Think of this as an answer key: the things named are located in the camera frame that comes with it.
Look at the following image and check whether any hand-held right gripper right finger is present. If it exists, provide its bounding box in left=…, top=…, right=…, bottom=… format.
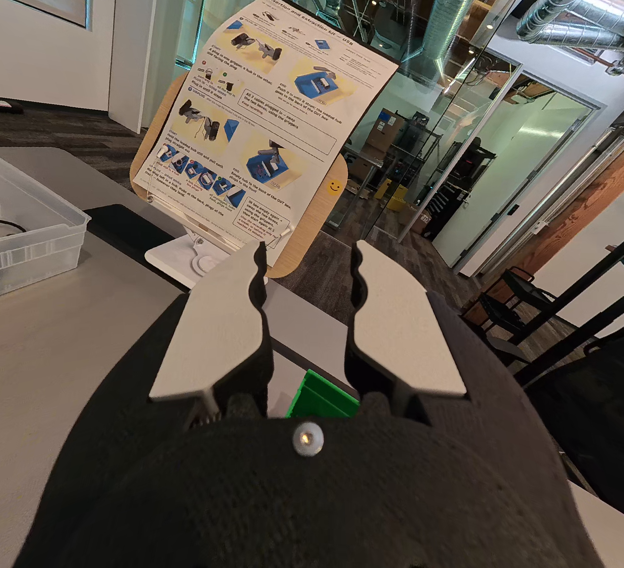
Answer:
left=344, top=240, right=469, bottom=401

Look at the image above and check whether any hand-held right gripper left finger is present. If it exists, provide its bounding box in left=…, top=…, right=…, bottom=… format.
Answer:
left=148, top=241, right=275, bottom=400

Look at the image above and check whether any white stand base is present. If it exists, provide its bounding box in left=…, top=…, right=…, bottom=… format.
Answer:
left=145, top=234, right=269, bottom=289

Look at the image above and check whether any green box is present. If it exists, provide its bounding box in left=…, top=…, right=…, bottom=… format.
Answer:
left=285, top=368, right=362, bottom=419

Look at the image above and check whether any instruction sheet on wooden stand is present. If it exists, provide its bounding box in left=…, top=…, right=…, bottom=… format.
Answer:
left=128, top=72, right=350, bottom=279

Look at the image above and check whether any yellow floor sign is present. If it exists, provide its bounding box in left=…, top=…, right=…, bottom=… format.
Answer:
left=374, top=177, right=411, bottom=213

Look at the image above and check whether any black metal stand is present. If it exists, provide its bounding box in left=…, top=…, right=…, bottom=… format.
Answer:
left=512, top=241, right=624, bottom=386

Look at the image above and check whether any black shelving rack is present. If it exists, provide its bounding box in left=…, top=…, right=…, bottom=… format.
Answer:
left=429, top=137, right=494, bottom=237

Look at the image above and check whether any clear plastic bin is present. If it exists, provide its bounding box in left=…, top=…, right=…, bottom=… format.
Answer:
left=0, top=156, right=92, bottom=296

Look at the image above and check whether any black office chair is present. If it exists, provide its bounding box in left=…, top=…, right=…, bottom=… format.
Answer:
left=526, top=344, right=624, bottom=505

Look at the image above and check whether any printed instruction sheet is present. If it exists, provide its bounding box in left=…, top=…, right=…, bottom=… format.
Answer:
left=132, top=0, right=401, bottom=252

